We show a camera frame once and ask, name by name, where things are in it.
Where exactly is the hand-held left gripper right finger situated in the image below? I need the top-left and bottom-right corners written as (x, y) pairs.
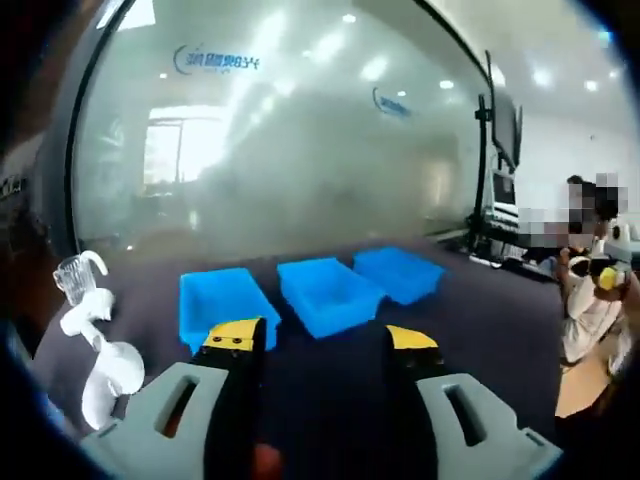
top-left (382, 323), bottom-right (565, 480)

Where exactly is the blue glass logo sticker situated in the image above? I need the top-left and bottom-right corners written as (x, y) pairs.
top-left (372, 85), bottom-right (412, 120)
top-left (173, 43), bottom-right (264, 76)

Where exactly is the large black monitor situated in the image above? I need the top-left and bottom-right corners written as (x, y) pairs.
top-left (485, 49), bottom-right (519, 166)

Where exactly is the white equipment cart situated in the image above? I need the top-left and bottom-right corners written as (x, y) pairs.
top-left (487, 167), bottom-right (519, 236)

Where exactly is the clear glass mug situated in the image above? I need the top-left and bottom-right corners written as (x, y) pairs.
top-left (53, 253), bottom-right (97, 307)

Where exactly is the black monitor stand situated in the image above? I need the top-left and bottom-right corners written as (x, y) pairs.
top-left (467, 92), bottom-right (496, 254)

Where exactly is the blue plastic bin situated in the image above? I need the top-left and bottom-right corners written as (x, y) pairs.
top-left (178, 267), bottom-right (281, 356)
top-left (352, 245), bottom-right (447, 307)
top-left (276, 257), bottom-right (386, 341)

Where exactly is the person's left hand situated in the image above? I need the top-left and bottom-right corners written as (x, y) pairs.
top-left (253, 442), bottom-right (285, 480)

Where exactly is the dark door frame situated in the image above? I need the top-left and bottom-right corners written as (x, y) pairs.
top-left (29, 0), bottom-right (141, 261)

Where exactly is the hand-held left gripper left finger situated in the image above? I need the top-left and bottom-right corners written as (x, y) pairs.
top-left (78, 316), bottom-right (269, 480)

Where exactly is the white arched plastic piece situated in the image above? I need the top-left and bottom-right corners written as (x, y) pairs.
top-left (79, 250), bottom-right (109, 277)

